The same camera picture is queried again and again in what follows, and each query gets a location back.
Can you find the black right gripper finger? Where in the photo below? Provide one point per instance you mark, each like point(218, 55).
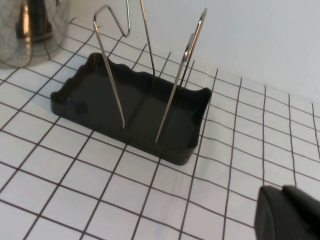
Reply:
point(290, 215)

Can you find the stainless steel cooking pot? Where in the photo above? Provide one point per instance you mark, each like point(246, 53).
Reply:
point(32, 30)

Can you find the white black grid tablecloth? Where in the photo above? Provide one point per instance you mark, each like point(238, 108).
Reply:
point(75, 200)

